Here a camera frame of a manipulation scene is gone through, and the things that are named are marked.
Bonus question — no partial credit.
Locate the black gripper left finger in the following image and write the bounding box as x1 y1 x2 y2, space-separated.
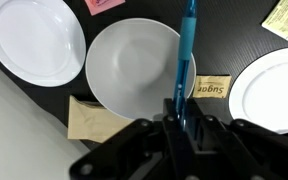
68 98 193 180

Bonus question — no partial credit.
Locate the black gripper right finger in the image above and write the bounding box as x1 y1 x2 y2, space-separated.
187 98 288 180

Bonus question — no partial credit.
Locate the blue pen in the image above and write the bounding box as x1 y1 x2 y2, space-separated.
171 0 199 133

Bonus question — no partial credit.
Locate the grey bowl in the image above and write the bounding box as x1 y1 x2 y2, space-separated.
84 17 197 122

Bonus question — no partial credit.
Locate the tan napkin right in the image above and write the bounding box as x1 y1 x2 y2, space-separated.
67 94 134 144

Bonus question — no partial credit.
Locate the brown sugar packet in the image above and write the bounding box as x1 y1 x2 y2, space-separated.
192 74 233 99

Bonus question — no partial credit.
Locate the flat white round plate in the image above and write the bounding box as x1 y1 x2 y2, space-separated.
228 46 288 135

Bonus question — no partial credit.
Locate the pale yellow printed packet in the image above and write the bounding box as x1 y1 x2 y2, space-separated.
261 0 288 44

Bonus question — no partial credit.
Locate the pink sugar packet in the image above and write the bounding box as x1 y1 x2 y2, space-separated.
84 0 126 17

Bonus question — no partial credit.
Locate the rimmed white plate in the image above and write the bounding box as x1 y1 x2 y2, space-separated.
0 0 87 88

